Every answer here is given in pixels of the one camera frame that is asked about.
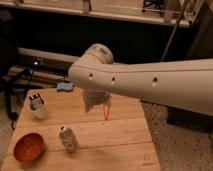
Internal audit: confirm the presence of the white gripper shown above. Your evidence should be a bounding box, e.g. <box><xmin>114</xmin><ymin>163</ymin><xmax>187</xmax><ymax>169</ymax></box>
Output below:
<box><xmin>82</xmin><ymin>90</ymin><xmax>111</xmax><ymax>120</ymax></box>

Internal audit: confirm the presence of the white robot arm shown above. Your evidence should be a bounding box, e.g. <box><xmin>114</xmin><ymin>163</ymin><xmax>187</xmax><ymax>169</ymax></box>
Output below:
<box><xmin>68</xmin><ymin>43</ymin><xmax>213</xmax><ymax>117</ymax></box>

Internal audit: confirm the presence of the black office chair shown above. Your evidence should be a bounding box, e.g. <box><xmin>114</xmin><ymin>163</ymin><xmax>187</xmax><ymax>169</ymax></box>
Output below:
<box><xmin>0</xmin><ymin>10</ymin><xmax>40</xmax><ymax>129</ymax></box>

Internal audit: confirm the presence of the metal pole stand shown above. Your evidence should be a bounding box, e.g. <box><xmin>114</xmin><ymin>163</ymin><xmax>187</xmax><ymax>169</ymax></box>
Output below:
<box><xmin>160</xmin><ymin>0</ymin><xmax>190</xmax><ymax>62</ymax></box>

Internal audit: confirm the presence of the clear plastic bottle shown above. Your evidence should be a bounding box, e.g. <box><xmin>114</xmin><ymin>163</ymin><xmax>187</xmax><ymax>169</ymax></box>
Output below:
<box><xmin>59</xmin><ymin>126</ymin><xmax>78</xmax><ymax>153</ymax></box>

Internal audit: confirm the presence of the blue sponge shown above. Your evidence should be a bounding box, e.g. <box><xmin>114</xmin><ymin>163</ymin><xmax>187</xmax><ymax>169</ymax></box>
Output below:
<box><xmin>57</xmin><ymin>82</ymin><xmax>73</xmax><ymax>92</ymax></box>

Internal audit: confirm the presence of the white baseboard ledge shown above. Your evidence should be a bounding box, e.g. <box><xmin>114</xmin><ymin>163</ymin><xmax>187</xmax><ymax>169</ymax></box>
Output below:
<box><xmin>18</xmin><ymin>47</ymin><xmax>80</xmax><ymax>63</ymax></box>

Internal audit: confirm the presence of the dark cabinet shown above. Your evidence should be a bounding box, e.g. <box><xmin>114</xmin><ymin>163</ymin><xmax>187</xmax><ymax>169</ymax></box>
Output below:
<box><xmin>167</xmin><ymin>0</ymin><xmax>213</xmax><ymax>134</ymax></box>

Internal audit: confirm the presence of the orange ceramic bowl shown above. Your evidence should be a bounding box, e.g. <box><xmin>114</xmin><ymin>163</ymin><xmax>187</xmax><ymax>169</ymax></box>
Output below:
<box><xmin>13</xmin><ymin>133</ymin><xmax>45</xmax><ymax>163</ymax></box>

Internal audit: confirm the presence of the white cup with contents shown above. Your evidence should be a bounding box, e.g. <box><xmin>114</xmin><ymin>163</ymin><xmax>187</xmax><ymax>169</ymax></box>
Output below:
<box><xmin>29</xmin><ymin>93</ymin><xmax>48</xmax><ymax>119</ymax></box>

